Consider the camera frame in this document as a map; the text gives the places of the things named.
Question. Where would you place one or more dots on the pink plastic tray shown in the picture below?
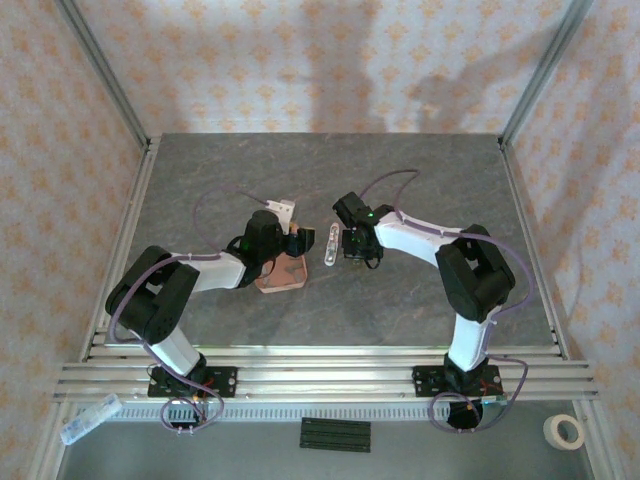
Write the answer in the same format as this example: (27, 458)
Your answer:
(287, 280)

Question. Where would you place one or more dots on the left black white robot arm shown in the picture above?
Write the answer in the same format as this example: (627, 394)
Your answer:
(150, 300)

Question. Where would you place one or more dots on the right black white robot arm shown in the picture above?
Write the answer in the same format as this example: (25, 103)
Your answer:
(475, 270)

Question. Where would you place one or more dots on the wide aluminium base beam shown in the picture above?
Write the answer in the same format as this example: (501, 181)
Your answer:
(325, 382)

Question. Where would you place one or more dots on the black ribbed block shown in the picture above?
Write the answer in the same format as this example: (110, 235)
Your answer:
(335, 435)

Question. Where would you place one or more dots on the small green circuit board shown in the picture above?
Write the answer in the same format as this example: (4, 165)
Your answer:
(495, 400)

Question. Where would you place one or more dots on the white tape roll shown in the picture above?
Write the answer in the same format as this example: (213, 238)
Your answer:
(552, 430)

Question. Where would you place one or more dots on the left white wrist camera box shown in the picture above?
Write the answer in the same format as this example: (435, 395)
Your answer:
(282, 210)

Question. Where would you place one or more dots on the aluminium table edge rail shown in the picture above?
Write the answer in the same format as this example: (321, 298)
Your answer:
(325, 352)

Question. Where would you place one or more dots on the aluminium side rail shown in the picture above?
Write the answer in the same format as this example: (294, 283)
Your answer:
(135, 210)
(520, 210)

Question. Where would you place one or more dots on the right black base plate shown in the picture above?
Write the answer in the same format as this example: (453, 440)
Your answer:
(425, 382)

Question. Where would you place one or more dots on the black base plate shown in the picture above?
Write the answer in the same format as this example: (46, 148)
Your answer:
(225, 382)
(425, 382)

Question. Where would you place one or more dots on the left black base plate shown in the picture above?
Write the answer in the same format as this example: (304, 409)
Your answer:
(225, 382)

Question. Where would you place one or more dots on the aluminium frame post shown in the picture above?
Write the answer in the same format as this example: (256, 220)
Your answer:
(542, 75)
(109, 75)

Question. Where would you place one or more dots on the lower aluminium frame bar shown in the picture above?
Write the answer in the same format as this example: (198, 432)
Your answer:
(50, 450)
(592, 450)

